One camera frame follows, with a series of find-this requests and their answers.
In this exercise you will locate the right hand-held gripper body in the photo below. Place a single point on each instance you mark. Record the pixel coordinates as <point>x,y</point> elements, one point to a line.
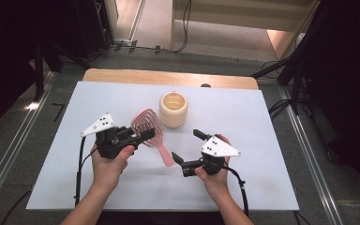
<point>218,148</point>

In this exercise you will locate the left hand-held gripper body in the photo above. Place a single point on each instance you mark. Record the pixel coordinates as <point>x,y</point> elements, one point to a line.
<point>109,145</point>

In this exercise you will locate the pink hairbrush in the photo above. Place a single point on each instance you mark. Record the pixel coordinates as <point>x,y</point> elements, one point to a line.
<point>165,157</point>

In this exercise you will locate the person's left hand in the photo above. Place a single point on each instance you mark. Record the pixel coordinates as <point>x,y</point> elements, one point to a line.
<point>109,172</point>

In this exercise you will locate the person's right hand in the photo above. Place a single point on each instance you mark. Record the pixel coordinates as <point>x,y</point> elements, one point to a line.
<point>217,184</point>

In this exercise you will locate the cream ribbed cup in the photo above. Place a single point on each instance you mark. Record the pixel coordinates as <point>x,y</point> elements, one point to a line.
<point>173,118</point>

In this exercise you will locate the white board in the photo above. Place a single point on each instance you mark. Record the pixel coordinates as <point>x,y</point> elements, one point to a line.
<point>200,187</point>

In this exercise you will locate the wooden table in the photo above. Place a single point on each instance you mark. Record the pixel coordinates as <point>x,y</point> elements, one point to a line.
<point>137,76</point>

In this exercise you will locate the white power strip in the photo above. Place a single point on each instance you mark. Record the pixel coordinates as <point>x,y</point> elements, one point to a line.
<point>122,42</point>

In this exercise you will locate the black metal stand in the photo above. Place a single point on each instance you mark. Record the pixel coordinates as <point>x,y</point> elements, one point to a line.
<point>296,90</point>
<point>39,72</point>

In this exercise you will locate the black cabinet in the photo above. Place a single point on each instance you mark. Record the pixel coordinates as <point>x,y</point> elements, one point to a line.
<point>92,28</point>

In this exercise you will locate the metal floor rail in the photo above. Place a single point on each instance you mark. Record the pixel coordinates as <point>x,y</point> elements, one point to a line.
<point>18,131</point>
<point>309,156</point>

